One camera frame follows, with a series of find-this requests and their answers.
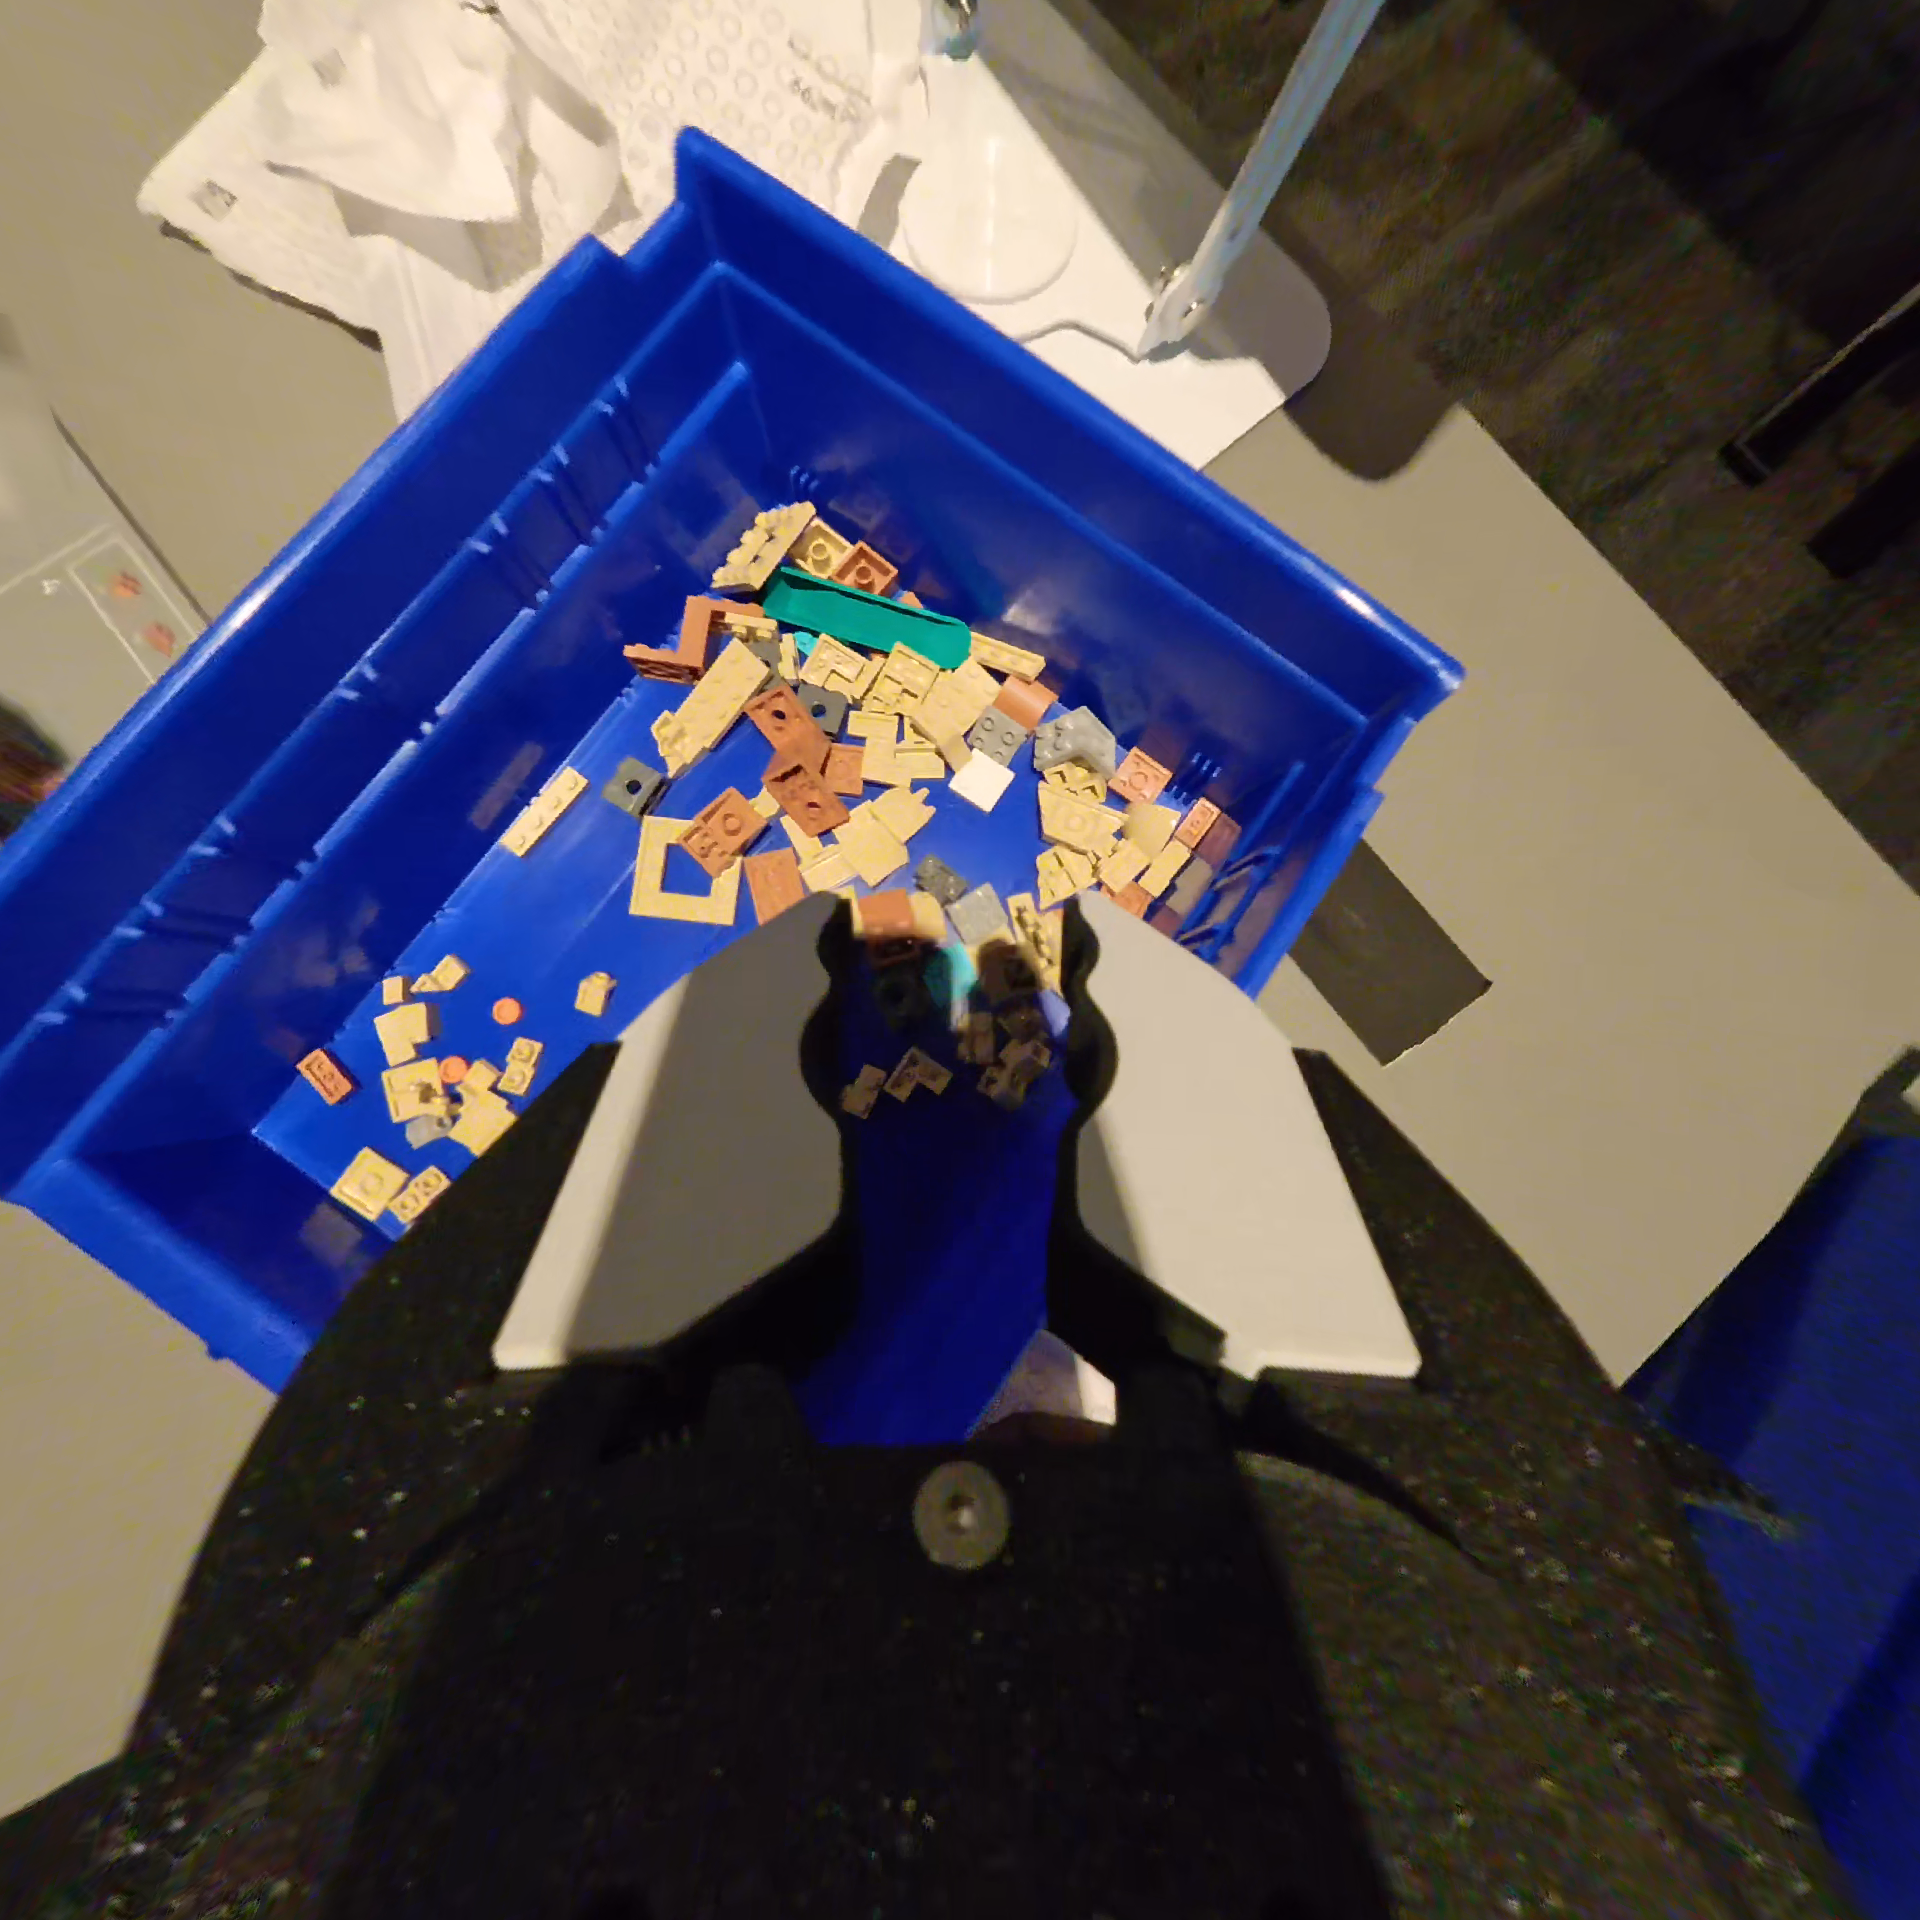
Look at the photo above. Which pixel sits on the tan studded frame brick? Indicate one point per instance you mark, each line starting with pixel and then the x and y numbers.
pixel 781 530

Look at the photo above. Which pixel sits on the grey desk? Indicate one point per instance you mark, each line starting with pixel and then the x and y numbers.
pixel 1575 752

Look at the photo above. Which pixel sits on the grey instruction sheet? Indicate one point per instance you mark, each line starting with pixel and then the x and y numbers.
pixel 92 601

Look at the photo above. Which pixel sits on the large pile of toy bricks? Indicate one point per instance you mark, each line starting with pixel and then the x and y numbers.
pixel 928 708

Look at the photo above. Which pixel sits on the small scatter of toy bricks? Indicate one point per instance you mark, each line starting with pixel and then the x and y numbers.
pixel 397 1036

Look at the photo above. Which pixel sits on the black tape strip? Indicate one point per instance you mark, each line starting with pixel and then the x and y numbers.
pixel 1386 960

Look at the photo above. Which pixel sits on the crumpled plain white paper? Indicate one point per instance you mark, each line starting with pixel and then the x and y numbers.
pixel 421 136

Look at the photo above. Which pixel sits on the blue plastic bin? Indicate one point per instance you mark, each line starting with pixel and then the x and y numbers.
pixel 376 782

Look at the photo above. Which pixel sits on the dark grey holed brick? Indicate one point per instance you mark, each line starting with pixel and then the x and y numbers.
pixel 637 789

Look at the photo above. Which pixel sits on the long teal toy brick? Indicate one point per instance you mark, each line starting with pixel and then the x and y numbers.
pixel 856 608

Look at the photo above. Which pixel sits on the flat tan square frame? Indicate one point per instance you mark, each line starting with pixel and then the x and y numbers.
pixel 645 872

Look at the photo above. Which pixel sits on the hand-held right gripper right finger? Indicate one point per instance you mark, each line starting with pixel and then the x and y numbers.
pixel 1231 1187

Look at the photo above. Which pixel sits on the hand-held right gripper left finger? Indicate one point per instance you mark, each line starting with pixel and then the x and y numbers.
pixel 691 1172

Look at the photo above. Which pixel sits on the white desk lamp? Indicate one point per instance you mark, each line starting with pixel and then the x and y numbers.
pixel 1110 391

